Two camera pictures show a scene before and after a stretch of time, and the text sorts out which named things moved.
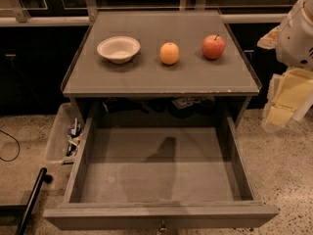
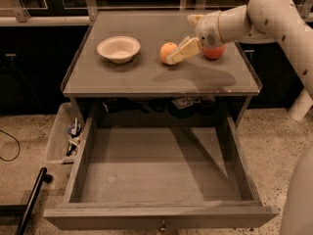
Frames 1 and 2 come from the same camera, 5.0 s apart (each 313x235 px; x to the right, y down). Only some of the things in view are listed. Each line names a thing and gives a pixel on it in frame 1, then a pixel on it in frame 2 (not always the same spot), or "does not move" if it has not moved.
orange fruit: x=169 y=53 does not move
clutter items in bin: x=73 y=133 does not move
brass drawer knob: x=163 y=228 does not move
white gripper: x=294 y=44 to x=208 y=29
